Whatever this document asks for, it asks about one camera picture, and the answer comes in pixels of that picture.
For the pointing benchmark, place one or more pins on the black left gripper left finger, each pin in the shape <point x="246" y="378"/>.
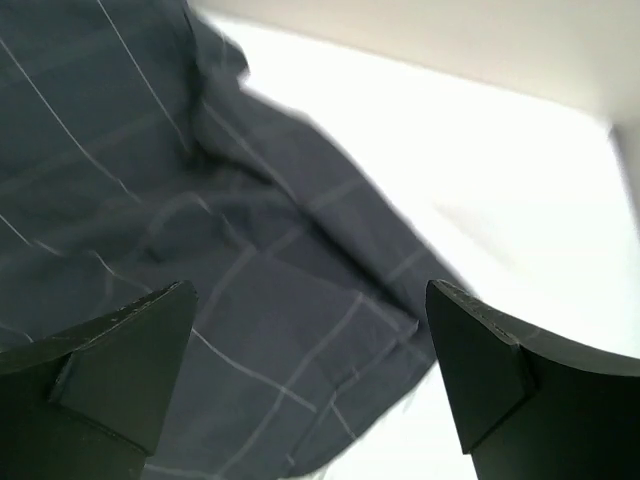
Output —
<point x="90" y="402"/>

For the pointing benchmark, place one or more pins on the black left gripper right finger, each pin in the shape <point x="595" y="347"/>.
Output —
<point x="529" y="404"/>

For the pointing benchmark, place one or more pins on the dark grey checked pillowcase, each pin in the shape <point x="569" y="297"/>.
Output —
<point x="132" y="158"/>

